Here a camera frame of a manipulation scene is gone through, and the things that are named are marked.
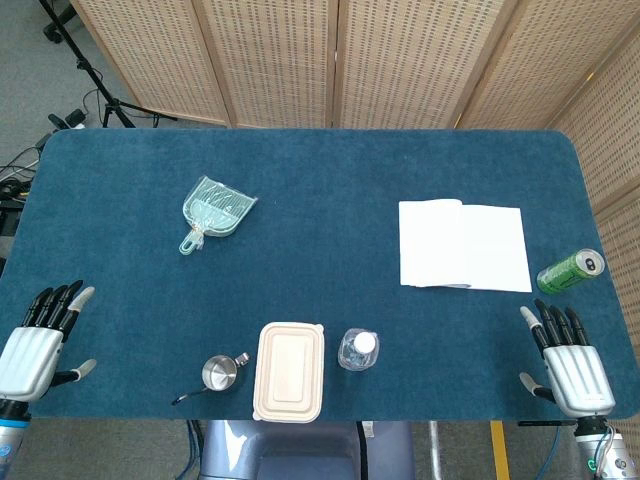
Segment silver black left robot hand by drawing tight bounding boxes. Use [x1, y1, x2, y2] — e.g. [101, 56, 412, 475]
[0, 279, 98, 404]

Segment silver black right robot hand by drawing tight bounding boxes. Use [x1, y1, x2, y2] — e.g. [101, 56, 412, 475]
[518, 298, 617, 419]

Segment white book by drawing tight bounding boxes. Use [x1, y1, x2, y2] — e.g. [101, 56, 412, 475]
[398, 198, 533, 294]

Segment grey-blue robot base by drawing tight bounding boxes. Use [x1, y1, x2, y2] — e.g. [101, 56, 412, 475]
[198, 419, 416, 480]

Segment green drink can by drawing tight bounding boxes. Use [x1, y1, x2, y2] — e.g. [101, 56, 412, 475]
[536, 248, 606, 295]

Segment steel pitcher with thin spout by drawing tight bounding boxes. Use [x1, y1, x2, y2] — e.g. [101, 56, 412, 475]
[171, 352, 250, 406]

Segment clear water bottle white cap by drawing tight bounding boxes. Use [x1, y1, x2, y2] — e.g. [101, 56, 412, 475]
[338, 328, 380, 372]

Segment green dustpan in plastic wrap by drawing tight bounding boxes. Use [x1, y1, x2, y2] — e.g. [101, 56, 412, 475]
[178, 175, 259, 257]

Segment black power adapter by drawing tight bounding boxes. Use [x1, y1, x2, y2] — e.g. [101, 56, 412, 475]
[48, 108, 87, 129]

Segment beige lidded lunch box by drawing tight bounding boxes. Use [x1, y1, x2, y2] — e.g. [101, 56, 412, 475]
[251, 322, 325, 424]

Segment blue table mat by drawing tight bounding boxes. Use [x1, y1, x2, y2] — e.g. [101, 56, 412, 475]
[0, 127, 640, 423]

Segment black tripod stand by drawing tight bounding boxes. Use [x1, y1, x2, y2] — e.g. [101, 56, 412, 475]
[38, 0, 177, 129]

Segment blue cable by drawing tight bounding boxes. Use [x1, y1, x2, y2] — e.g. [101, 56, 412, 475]
[534, 424, 567, 480]
[175, 420, 202, 480]

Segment black floor cables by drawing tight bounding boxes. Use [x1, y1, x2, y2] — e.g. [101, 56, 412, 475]
[0, 132, 51, 236]

